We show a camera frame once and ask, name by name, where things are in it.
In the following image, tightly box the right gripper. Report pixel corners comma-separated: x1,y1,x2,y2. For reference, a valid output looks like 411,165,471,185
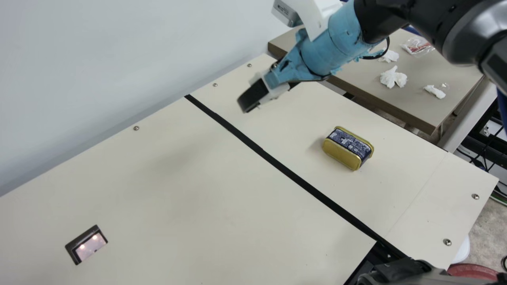
237,0,387,114

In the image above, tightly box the rectangular gold tin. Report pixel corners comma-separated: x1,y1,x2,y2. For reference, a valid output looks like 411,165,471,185
322,126,374,171

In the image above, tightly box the black strip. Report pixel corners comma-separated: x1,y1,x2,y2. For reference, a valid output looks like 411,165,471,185
184,94,408,260

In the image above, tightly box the white crumpled tissue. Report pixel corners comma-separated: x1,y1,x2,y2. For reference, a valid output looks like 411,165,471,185
379,65,408,89
378,49,400,63
423,84,446,99

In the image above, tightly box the brown side table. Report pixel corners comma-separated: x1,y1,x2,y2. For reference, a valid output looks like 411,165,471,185
268,26,497,153

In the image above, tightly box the clear plastic wrapper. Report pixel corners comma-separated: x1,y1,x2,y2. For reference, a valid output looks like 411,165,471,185
401,36,434,55

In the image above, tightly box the small square scanner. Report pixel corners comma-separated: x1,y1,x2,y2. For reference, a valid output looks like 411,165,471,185
65,224,109,266

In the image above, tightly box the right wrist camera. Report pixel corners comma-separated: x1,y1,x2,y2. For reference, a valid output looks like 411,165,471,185
271,0,343,42

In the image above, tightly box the black cable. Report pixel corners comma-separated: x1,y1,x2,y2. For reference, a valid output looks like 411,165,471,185
362,36,391,61

